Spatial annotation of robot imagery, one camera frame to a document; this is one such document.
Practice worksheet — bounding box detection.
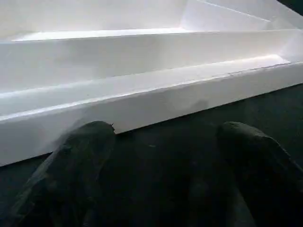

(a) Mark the black table mat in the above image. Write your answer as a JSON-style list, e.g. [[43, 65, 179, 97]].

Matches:
[[0, 84, 303, 227]]

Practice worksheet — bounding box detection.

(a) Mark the white plastic table top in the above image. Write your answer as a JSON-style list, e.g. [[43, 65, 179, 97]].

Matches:
[[0, 0, 303, 167]]

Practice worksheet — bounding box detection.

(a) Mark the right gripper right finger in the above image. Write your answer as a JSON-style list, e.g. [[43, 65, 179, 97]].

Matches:
[[216, 122, 303, 227]]

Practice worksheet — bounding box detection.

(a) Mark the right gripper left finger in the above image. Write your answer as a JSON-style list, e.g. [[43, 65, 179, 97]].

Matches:
[[7, 120, 116, 227]]

